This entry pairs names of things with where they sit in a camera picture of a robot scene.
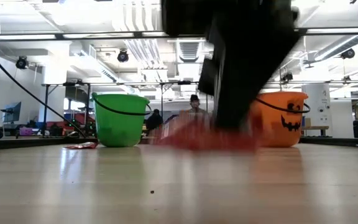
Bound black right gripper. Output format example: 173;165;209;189
208;0;301;129

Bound red Skittles candy bag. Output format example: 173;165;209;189
149;111;262;153
63;141;99;150

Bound person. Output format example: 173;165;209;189
145;108;164;136
186;94;211;125

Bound orange jack-o'-lantern bucket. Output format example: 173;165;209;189
250;91;311;148

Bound wooden bench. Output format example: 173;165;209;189
301;125;331;138

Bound green plastic bucket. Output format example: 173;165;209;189
91;92;151;147

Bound blue-lit computer monitor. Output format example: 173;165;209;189
3;101;22;123

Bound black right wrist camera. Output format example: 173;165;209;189
197;57;218;96

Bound black ceiling camera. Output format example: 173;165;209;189
280;72;294;84
116;49;130;64
15;55;30;70
340;48;356;60

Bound silver ceiling air duct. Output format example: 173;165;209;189
175;39;206;63

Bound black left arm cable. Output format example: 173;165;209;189
0;42;86;139

